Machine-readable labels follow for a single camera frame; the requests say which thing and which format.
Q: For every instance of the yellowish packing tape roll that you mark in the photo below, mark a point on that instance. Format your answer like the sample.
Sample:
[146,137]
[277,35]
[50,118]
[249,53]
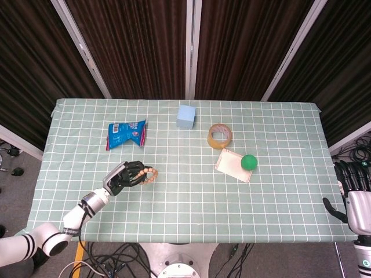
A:
[215,143]

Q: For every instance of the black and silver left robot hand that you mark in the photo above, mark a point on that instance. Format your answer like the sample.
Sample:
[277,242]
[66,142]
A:
[116,178]

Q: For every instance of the grey metal stand leg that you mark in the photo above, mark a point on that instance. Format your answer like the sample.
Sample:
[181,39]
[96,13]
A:
[339,257]

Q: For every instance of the green checkered tablecloth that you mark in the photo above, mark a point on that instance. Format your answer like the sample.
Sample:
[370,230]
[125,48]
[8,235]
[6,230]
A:
[203,211]

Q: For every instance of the black caster wheel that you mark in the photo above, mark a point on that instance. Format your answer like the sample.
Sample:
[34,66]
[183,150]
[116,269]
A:
[17,171]

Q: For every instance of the dark brown ribbed partition panel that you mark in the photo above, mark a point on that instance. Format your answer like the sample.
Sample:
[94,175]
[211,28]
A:
[345,72]
[240,49]
[136,49]
[29,72]

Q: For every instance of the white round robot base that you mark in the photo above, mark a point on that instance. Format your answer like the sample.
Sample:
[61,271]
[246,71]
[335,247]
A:
[176,260]

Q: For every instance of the white aluminium partition post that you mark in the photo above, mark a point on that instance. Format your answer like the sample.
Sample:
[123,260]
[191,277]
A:
[84,53]
[292,52]
[192,49]

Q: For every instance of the green ball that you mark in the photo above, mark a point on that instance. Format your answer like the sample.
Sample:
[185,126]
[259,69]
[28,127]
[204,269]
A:
[248,162]

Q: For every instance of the yellow floor tape strip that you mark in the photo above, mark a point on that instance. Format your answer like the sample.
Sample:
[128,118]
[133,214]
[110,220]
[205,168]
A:
[79,253]

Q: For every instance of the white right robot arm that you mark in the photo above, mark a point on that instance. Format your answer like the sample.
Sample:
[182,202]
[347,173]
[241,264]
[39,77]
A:
[363,255]

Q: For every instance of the light blue foam cube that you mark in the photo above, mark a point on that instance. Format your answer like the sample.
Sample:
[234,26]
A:
[185,117]

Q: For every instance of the blue snack bag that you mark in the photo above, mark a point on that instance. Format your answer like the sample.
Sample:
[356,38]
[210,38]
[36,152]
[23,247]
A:
[121,134]

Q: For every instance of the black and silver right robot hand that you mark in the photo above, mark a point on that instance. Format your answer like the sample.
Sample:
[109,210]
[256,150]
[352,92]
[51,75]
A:
[360,208]

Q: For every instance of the black box with teal lights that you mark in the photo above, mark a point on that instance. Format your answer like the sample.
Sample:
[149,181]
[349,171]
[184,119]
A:
[364,164]

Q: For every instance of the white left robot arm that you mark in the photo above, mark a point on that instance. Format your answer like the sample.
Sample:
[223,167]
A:
[75,215]

